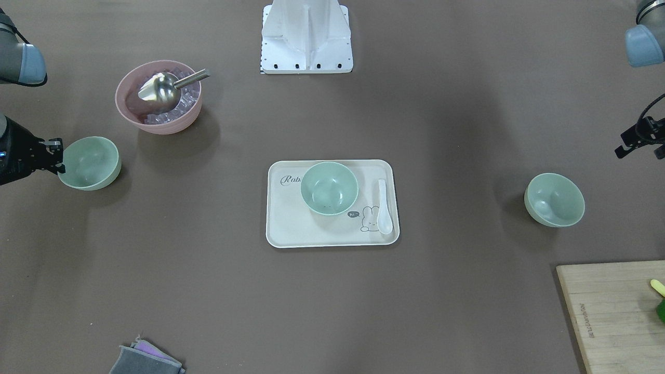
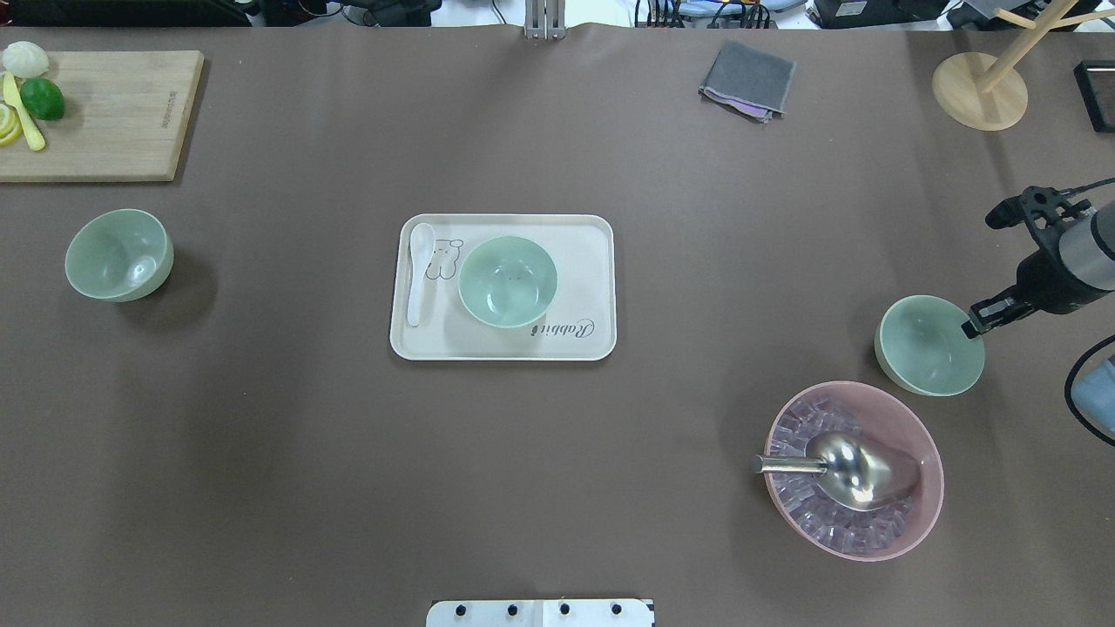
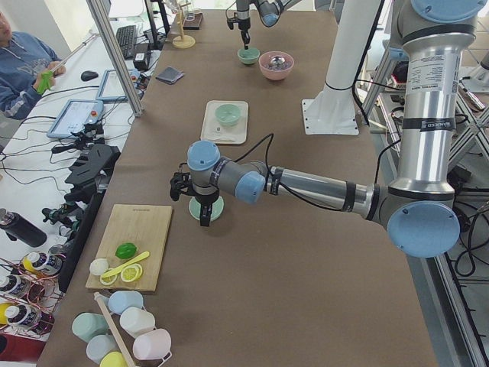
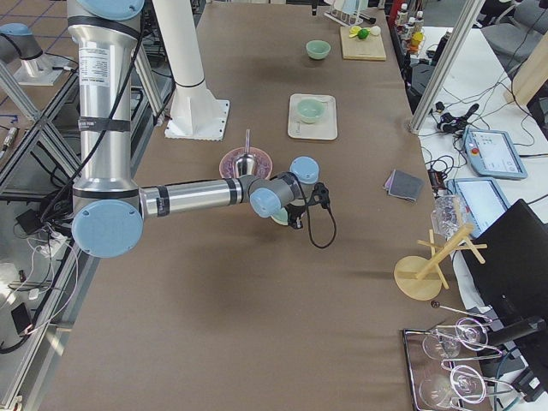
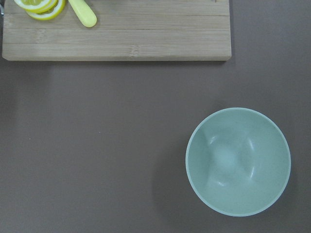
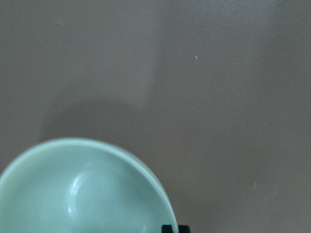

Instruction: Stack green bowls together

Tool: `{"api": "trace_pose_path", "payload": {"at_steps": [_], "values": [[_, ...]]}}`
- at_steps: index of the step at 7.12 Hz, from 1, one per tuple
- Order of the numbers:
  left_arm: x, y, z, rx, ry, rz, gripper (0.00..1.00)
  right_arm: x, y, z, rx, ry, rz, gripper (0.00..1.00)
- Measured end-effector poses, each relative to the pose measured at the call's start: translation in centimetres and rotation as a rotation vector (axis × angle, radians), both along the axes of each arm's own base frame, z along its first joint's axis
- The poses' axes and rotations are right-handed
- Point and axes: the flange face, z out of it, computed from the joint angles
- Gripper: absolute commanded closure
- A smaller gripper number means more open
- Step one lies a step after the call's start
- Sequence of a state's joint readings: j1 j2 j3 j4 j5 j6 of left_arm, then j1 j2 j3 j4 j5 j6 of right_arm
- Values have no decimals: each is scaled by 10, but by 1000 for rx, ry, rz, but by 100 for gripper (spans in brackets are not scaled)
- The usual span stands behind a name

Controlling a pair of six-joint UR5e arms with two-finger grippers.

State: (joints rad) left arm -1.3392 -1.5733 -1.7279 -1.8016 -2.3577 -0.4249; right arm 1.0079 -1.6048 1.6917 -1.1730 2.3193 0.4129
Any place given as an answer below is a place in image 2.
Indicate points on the clear ice cubes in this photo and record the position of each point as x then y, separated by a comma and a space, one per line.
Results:
821, 518

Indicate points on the wooden stand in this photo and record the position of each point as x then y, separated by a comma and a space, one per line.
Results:
986, 92

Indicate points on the white ceramic spoon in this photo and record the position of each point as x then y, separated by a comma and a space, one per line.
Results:
421, 248

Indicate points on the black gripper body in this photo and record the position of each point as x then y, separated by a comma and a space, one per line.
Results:
1043, 279

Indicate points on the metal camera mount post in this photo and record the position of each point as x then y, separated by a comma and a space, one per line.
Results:
544, 19

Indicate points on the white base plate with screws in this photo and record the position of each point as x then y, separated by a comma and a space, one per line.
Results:
543, 612

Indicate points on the wooden cutting board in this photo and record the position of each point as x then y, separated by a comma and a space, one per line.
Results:
127, 114

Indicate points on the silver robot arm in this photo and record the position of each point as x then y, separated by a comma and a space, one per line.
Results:
1072, 266

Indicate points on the green bowl on tray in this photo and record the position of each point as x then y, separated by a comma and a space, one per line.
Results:
508, 282

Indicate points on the pink bowl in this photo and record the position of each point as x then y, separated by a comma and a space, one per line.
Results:
884, 420

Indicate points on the white rabbit tray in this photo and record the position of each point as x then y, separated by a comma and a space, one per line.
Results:
581, 325

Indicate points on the yellow plastic knife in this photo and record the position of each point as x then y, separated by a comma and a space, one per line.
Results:
11, 97

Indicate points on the white garlic bulb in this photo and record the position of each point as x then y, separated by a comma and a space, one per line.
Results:
26, 60

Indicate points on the green lime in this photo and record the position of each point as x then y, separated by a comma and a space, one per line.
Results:
42, 99

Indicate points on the metal ice scoop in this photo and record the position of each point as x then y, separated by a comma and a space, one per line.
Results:
856, 472

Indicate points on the green bowl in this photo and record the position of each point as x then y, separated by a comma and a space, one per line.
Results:
508, 282
921, 345
120, 256

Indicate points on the lemon slices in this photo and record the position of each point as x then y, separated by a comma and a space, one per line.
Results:
11, 127

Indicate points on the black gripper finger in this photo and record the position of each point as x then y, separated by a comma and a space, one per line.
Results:
1004, 308
1035, 206

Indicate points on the grey folded cloth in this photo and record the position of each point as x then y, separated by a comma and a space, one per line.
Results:
753, 82

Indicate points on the black box at right edge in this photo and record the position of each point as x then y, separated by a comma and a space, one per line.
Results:
1095, 80

